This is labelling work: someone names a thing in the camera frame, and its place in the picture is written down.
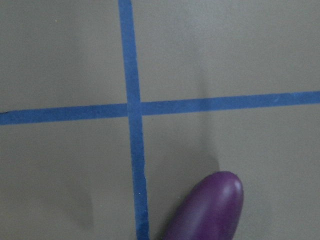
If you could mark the purple eggplant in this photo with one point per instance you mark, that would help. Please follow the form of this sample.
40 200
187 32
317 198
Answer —
211 211

